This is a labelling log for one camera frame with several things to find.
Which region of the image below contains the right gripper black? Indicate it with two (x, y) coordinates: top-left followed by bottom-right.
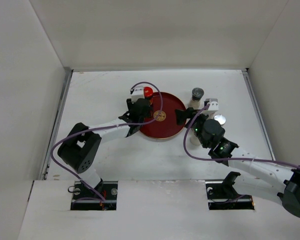
(175, 107), (212, 149)

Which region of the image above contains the red lid sauce jar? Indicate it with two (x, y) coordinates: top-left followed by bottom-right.
(143, 86), (154, 105)

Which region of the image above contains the grey lid white shaker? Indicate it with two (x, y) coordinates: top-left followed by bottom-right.
(188, 87), (205, 110)

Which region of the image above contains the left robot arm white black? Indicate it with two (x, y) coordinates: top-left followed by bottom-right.
(57, 98), (153, 200)

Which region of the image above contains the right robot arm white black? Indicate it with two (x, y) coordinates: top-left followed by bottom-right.
(175, 107), (300, 218)

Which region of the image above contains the red round tray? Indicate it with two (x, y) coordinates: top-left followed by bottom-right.
(139, 92), (186, 139)

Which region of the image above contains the black cap white bottle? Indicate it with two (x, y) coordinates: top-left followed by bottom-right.
(190, 133), (201, 146)

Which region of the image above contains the silver lid blue label bottle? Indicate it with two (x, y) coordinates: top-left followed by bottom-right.
(213, 114), (227, 126)

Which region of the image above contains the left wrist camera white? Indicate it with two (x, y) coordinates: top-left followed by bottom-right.
(130, 85), (145, 104)

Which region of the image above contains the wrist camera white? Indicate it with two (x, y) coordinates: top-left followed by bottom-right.
(204, 98), (219, 112)
(130, 85), (145, 104)

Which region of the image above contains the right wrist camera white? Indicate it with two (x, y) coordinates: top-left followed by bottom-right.
(204, 98), (219, 112)

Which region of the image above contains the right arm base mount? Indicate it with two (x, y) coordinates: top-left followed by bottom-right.
(205, 171), (255, 211)

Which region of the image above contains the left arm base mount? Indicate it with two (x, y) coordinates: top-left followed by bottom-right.
(67, 181), (119, 211)

